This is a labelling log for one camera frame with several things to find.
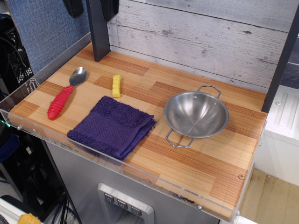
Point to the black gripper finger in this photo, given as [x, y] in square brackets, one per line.
[110, 8]
[74, 7]

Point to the yellow ridged tube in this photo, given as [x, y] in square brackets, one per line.
[116, 86]

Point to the purple folded cloth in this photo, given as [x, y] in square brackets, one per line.
[113, 128]

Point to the blue fabric partition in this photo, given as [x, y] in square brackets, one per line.
[50, 35]

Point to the black plastic crate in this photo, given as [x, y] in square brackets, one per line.
[15, 68]

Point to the clear acrylic table guard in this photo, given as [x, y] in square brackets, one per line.
[181, 185]

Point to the silver button panel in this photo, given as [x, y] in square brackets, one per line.
[120, 208]

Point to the yellow object at bottom left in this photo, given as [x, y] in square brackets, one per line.
[28, 219]

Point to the dark grey left post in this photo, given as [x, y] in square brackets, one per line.
[98, 28]

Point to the dark grey post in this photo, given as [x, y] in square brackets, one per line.
[282, 63]
[98, 28]

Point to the spoon with red handle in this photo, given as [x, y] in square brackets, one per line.
[78, 76]

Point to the steel bowl with wire handles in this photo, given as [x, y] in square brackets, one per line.
[196, 114]

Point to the dark grey right post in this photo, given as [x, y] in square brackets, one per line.
[282, 63]

